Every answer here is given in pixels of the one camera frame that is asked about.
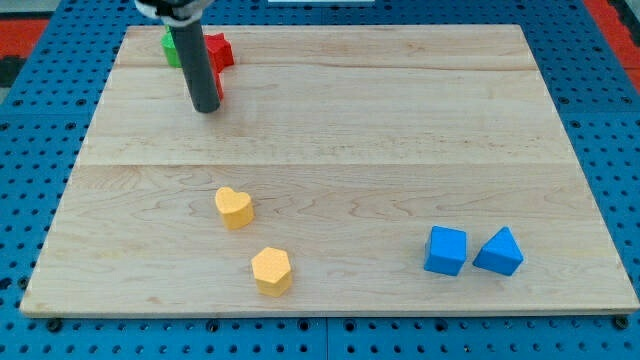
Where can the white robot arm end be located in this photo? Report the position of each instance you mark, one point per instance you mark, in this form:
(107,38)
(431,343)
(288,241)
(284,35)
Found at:
(174,13)

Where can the yellow heart block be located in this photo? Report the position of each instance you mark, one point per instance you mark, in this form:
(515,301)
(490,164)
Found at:
(235,208)

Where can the light wooden board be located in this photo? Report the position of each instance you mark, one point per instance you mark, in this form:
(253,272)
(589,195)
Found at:
(353,142)

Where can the yellow hexagon block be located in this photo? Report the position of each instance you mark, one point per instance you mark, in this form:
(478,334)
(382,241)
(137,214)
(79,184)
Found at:
(272,271)

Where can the red block behind rod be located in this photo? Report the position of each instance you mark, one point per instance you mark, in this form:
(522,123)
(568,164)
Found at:
(219,86)

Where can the blue cube block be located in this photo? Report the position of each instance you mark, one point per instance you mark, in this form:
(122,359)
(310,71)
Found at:
(445,250)

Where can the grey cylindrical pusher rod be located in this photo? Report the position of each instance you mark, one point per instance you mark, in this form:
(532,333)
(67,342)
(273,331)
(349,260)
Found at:
(192,52)

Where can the red star block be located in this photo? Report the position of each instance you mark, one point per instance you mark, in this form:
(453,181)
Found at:
(219,51)

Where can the blue triangular prism block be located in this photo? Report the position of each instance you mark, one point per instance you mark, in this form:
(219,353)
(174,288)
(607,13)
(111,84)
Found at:
(500,254)

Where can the green block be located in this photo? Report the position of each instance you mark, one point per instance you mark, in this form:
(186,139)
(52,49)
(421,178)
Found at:
(169,49)

